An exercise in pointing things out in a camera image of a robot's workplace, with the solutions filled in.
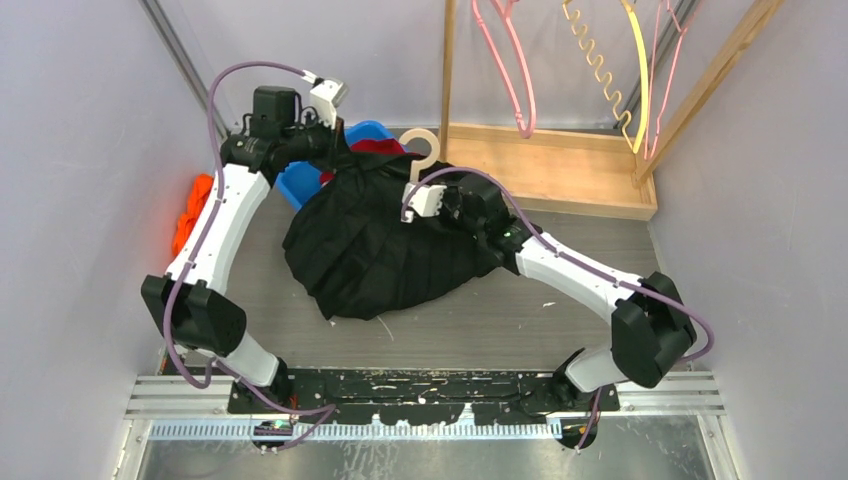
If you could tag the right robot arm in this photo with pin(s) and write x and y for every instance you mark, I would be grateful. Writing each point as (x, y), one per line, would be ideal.
(651, 330)

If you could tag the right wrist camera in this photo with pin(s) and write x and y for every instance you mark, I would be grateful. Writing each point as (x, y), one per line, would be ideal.
(425, 202)

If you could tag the wooden rack post right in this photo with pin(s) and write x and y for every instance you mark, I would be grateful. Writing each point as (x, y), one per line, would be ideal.
(755, 19)

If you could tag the aluminium frame rail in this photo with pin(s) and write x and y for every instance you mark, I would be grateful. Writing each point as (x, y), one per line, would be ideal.
(180, 55)

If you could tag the wooden rack post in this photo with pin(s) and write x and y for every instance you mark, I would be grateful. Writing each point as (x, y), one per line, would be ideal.
(449, 21)
(755, 19)

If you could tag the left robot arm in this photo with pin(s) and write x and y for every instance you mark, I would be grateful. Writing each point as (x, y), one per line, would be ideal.
(188, 302)

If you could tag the red pleated skirt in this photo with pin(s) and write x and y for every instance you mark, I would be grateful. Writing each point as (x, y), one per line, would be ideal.
(375, 146)

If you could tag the orange cloth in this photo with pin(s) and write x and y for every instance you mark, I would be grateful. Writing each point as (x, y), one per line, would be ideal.
(195, 202)

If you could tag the wooden rack post left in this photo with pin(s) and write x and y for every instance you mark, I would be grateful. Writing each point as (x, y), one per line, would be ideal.
(449, 21)

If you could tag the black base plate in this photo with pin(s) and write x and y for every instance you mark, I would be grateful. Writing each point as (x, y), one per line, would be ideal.
(432, 397)

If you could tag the blue plastic bin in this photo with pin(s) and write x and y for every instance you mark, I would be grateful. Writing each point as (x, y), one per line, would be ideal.
(300, 180)

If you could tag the wooden rack base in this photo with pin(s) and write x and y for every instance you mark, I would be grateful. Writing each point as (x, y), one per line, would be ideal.
(557, 171)

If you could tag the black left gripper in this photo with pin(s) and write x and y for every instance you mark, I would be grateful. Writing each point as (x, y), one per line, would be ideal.
(335, 154)

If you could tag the black garment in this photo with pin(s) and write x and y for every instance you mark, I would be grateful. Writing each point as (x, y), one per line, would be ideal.
(351, 252)

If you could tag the pink wire hanger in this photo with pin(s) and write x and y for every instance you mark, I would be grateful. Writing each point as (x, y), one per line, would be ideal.
(672, 22)

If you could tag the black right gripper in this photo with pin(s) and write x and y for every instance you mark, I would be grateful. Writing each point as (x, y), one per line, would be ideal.
(447, 195)

